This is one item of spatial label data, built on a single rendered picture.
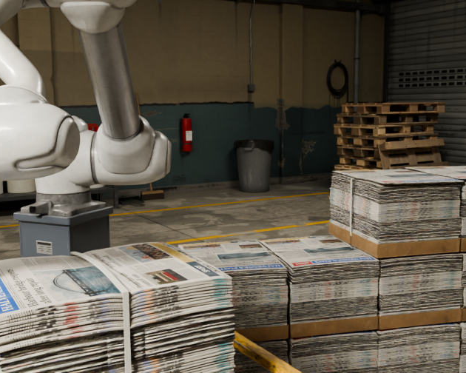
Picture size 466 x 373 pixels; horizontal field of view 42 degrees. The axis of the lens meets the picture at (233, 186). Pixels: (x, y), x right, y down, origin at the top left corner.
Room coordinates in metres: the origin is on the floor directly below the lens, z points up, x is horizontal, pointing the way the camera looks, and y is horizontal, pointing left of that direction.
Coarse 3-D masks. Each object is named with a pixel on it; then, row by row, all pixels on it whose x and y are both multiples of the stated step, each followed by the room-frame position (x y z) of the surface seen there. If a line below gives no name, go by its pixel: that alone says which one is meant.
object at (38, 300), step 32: (0, 288) 0.89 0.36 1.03; (32, 288) 0.89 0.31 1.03; (64, 288) 0.89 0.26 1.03; (96, 288) 0.89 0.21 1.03; (0, 320) 0.78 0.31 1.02; (32, 320) 0.80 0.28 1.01; (64, 320) 0.82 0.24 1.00; (96, 320) 0.85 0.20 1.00; (0, 352) 0.78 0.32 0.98; (32, 352) 0.81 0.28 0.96; (64, 352) 0.83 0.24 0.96; (96, 352) 0.85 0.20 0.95
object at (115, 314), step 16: (64, 256) 1.10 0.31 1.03; (96, 256) 1.09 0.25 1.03; (80, 272) 0.99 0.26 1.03; (96, 272) 0.98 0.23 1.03; (112, 272) 0.98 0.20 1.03; (112, 288) 0.90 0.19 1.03; (128, 288) 0.90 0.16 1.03; (112, 304) 0.86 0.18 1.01; (112, 320) 0.86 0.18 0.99; (144, 320) 0.89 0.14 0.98; (112, 336) 0.86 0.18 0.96; (144, 336) 0.89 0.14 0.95; (112, 352) 0.86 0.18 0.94; (144, 352) 0.89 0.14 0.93; (112, 368) 0.87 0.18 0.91; (144, 368) 0.89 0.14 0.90
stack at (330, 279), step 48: (288, 240) 2.08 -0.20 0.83; (336, 240) 2.07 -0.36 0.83; (240, 288) 1.70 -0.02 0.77; (288, 288) 1.77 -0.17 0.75; (336, 288) 1.78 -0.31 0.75; (384, 288) 1.81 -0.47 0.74; (432, 288) 1.85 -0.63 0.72; (288, 336) 1.78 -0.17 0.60; (336, 336) 1.77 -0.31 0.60; (384, 336) 1.80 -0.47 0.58; (432, 336) 1.84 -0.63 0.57
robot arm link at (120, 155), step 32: (64, 0) 1.28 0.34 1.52; (96, 0) 1.28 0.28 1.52; (128, 0) 1.30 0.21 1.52; (96, 32) 1.35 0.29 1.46; (96, 64) 1.43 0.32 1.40; (128, 64) 1.49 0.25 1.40; (96, 96) 1.53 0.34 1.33; (128, 96) 1.54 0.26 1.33; (128, 128) 1.61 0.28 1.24; (96, 160) 1.69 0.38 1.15; (128, 160) 1.65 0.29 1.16; (160, 160) 1.69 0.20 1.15
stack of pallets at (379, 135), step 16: (352, 112) 8.56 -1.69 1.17; (368, 112) 8.21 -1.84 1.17; (384, 112) 7.92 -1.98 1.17; (400, 112) 8.06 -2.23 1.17; (416, 112) 8.22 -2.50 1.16; (432, 112) 8.52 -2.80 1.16; (336, 128) 8.47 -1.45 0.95; (352, 128) 8.24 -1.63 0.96; (368, 128) 8.01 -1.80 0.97; (384, 128) 7.95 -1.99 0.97; (400, 128) 8.23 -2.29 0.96; (432, 128) 8.57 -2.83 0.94; (352, 144) 8.48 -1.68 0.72; (368, 144) 8.22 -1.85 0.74; (368, 160) 8.07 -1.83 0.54
